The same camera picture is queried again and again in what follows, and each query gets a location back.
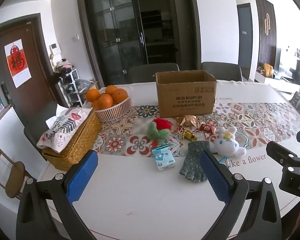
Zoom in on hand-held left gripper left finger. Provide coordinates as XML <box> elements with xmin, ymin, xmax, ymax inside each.
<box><xmin>16</xmin><ymin>149</ymin><xmax>99</xmax><ymax>240</ymax></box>

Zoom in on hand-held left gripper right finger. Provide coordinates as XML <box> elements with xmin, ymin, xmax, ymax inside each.
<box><xmin>199</xmin><ymin>150</ymin><xmax>282</xmax><ymax>240</ymax></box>

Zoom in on grey knit glove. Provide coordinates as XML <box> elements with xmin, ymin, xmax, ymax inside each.
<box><xmin>179</xmin><ymin>141</ymin><xmax>211</xmax><ymax>184</ymax></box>

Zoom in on white bunny plush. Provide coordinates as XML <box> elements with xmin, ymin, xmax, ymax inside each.
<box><xmin>212</xmin><ymin>126</ymin><xmax>247</xmax><ymax>159</ymax></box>

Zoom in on green and red knitted plush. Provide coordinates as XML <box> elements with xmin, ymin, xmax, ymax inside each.
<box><xmin>146</xmin><ymin>117</ymin><xmax>171</xmax><ymax>141</ymax></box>

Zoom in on brown cardboard box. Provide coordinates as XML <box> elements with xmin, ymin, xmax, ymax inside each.
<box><xmin>155</xmin><ymin>70</ymin><xmax>217</xmax><ymax>118</ymax></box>

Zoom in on woven straw tissue box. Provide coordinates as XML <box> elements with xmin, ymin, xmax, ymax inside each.
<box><xmin>42</xmin><ymin>108</ymin><xmax>102</xmax><ymax>172</ymax></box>

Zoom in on small yellow toy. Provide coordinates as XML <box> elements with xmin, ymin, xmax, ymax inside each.
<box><xmin>182</xmin><ymin>129</ymin><xmax>198</xmax><ymax>141</ymax></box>

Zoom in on small red candy packet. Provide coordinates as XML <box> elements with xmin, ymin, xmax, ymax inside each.
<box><xmin>198</xmin><ymin>123</ymin><xmax>216</xmax><ymax>134</ymax></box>

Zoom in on blue tissue packet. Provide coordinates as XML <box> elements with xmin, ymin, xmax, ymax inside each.
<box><xmin>151</xmin><ymin>143</ymin><xmax>176</xmax><ymax>172</ymax></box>

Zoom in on tile-patterned tablecloth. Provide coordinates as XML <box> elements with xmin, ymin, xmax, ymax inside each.
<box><xmin>37</xmin><ymin>79</ymin><xmax>300</xmax><ymax>240</ymax></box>

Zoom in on crumpled gold wrapper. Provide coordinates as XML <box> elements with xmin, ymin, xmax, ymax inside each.
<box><xmin>175</xmin><ymin>115</ymin><xmax>199</xmax><ymax>128</ymax></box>

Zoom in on wooden chair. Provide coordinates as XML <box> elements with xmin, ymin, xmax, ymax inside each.
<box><xmin>0</xmin><ymin>146</ymin><xmax>38</xmax><ymax>201</ymax></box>

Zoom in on white slatted fruit basket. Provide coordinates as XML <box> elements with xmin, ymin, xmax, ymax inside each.
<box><xmin>84</xmin><ymin>85</ymin><xmax>133</xmax><ymax>122</ymax></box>

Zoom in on yellow bag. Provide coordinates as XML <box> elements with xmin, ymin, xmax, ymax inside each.
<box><xmin>263</xmin><ymin>63</ymin><xmax>274</xmax><ymax>78</ymax></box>

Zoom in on pile of oranges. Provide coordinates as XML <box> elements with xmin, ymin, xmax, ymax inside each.
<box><xmin>86</xmin><ymin>85</ymin><xmax>129</xmax><ymax>110</ymax></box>

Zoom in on white shoe rack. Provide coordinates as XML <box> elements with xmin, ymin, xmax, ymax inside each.
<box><xmin>55</xmin><ymin>68</ymin><xmax>84</xmax><ymax>108</ymax></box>

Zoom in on small box with plastic bag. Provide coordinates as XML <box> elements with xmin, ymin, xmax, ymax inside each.
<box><xmin>75</xmin><ymin>78</ymin><xmax>99</xmax><ymax>96</ymax></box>

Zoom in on brown entrance door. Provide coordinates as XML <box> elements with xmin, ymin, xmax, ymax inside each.
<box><xmin>0</xmin><ymin>13</ymin><xmax>56</xmax><ymax>120</ymax></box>

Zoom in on pile of clothes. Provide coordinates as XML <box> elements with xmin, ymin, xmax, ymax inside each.
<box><xmin>53</xmin><ymin>59</ymin><xmax>74</xmax><ymax>74</ymax></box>

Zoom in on dark interior door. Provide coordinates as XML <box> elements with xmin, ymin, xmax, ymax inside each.
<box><xmin>237</xmin><ymin>3</ymin><xmax>254</xmax><ymax>81</ymax></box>

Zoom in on white intercom panel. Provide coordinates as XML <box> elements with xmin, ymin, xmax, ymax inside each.
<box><xmin>49</xmin><ymin>43</ymin><xmax>61</xmax><ymax>56</ymax></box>

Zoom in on black glass sliding doors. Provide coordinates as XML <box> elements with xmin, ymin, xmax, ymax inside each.
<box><xmin>76</xmin><ymin>0</ymin><xmax>201</xmax><ymax>87</ymax></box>

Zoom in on dark slatted wall panel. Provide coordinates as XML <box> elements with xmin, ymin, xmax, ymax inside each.
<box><xmin>254</xmin><ymin>0</ymin><xmax>278</xmax><ymax>76</ymax></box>

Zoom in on gold wall ornament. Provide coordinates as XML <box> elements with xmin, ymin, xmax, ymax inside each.
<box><xmin>262</xmin><ymin>12</ymin><xmax>270</xmax><ymax>36</ymax></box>

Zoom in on red and white wall poster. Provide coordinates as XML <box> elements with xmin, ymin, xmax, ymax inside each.
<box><xmin>4</xmin><ymin>39</ymin><xmax>32</xmax><ymax>89</ymax></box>

